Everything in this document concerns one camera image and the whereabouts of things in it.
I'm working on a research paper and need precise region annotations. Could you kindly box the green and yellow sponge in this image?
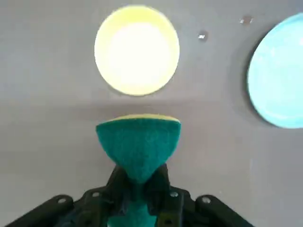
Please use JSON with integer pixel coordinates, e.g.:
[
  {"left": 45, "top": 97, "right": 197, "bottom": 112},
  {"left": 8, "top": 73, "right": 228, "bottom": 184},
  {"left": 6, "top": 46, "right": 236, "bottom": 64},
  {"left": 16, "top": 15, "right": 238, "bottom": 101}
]
[{"left": 95, "top": 113, "right": 183, "bottom": 227}]

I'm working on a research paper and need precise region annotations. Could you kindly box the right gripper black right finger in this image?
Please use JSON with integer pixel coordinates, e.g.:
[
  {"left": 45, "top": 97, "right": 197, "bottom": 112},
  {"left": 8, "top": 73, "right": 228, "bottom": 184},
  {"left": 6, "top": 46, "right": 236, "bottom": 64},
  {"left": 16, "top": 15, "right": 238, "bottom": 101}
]
[{"left": 142, "top": 163, "right": 255, "bottom": 227}]

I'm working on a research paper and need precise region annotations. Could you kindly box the pale green plate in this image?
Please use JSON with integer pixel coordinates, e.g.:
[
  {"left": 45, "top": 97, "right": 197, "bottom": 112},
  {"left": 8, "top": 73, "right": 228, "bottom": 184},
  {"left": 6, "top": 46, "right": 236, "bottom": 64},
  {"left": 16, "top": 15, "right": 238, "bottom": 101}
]
[{"left": 246, "top": 12, "right": 303, "bottom": 130}]

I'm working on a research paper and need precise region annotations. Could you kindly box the small yellow dish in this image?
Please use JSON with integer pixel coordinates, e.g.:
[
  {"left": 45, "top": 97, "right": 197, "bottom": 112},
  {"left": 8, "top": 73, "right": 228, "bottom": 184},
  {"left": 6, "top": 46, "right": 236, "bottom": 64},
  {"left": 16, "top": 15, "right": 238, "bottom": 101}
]
[{"left": 93, "top": 5, "right": 181, "bottom": 96}]

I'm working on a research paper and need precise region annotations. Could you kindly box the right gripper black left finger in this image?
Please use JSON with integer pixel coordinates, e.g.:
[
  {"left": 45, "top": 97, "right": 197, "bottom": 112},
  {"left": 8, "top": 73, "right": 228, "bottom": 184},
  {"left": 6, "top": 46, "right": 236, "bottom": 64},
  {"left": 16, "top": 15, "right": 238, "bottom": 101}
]
[{"left": 4, "top": 165, "right": 137, "bottom": 227}]

